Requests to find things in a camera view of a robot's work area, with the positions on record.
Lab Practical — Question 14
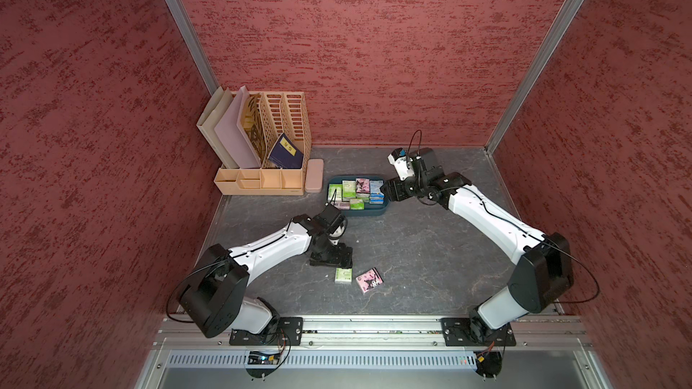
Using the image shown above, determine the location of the green tissue pack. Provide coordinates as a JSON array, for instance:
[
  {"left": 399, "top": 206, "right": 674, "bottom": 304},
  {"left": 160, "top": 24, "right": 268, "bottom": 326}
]
[
  {"left": 350, "top": 198, "right": 365, "bottom": 211},
  {"left": 342, "top": 180, "right": 357, "bottom": 200},
  {"left": 334, "top": 268, "right": 353, "bottom": 284},
  {"left": 327, "top": 183, "right": 342, "bottom": 205}
]

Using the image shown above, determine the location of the pink tissue pack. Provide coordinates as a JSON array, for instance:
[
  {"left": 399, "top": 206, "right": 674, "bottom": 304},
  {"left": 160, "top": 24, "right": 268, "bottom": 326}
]
[
  {"left": 333, "top": 201, "right": 351, "bottom": 211},
  {"left": 356, "top": 178, "right": 371, "bottom": 195},
  {"left": 356, "top": 268, "right": 384, "bottom": 294}
]

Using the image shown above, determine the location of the pink tissue pack bottom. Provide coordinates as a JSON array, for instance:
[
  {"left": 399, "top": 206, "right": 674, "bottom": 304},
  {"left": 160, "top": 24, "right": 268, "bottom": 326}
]
[{"left": 356, "top": 268, "right": 384, "bottom": 294}]

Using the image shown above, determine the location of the blue tissue pack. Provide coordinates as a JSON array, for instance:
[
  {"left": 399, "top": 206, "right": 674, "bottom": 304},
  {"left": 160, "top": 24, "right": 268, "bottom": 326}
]
[
  {"left": 369, "top": 179, "right": 384, "bottom": 199},
  {"left": 369, "top": 194, "right": 384, "bottom": 205}
]

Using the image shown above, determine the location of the teal plastic storage box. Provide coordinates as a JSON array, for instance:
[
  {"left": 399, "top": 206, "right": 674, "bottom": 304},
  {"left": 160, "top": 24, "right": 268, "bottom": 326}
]
[{"left": 326, "top": 175, "right": 389, "bottom": 217}]

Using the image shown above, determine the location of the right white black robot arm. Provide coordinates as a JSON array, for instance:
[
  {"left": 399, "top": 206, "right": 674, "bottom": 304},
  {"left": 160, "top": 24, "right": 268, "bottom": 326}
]
[{"left": 381, "top": 173, "right": 577, "bottom": 342}]

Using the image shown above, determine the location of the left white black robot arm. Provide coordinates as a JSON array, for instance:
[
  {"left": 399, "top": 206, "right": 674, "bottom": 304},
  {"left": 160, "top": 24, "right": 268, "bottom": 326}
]
[{"left": 165, "top": 212, "right": 352, "bottom": 343}]

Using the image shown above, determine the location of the pink pencil case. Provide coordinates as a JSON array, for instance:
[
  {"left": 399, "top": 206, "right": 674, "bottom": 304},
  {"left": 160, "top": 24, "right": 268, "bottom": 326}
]
[{"left": 305, "top": 158, "right": 324, "bottom": 194}]

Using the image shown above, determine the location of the dark blue booklet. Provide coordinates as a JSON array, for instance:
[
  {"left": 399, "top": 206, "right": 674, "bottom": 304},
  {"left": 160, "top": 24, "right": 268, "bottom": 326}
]
[{"left": 269, "top": 133, "right": 304, "bottom": 169}]

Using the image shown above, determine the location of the lilac folder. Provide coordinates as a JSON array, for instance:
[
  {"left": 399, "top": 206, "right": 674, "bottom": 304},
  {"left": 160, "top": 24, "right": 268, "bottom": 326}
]
[{"left": 214, "top": 86, "right": 261, "bottom": 169}]

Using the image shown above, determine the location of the gold patterned book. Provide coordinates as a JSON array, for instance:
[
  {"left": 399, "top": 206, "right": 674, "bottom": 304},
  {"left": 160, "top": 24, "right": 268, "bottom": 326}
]
[{"left": 241, "top": 94, "right": 266, "bottom": 162}]

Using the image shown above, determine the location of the beige folder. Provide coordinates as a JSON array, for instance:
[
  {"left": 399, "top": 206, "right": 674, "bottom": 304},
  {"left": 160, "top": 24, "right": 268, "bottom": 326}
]
[{"left": 196, "top": 86, "right": 237, "bottom": 169}]

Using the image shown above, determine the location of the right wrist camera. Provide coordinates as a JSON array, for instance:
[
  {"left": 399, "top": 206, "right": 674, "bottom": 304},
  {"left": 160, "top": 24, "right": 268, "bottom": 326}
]
[{"left": 387, "top": 148, "right": 444, "bottom": 182}]

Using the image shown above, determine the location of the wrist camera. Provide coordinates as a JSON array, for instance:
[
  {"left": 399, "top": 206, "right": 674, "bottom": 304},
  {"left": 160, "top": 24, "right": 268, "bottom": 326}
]
[
  {"left": 387, "top": 148, "right": 444, "bottom": 182},
  {"left": 315, "top": 204, "right": 348, "bottom": 245}
]

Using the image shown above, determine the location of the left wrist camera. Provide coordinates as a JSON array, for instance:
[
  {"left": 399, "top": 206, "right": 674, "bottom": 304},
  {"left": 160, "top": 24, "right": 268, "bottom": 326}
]
[{"left": 315, "top": 204, "right": 348, "bottom": 245}]

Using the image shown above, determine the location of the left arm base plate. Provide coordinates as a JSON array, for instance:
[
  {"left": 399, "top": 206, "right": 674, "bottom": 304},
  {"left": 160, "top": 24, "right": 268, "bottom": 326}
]
[{"left": 229, "top": 317, "right": 304, "bottom": 348}]

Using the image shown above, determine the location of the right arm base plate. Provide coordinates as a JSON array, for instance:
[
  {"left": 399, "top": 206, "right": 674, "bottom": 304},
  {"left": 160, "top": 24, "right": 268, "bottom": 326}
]
[{"left": 440, "top": 317, "right": 516, "bottom": 348}]

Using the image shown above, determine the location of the aluminium front rail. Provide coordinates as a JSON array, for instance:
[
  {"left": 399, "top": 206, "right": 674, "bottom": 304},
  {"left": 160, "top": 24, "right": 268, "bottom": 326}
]
[{"left": 153, "top": 312, "right": 593, "bottom": 351}]

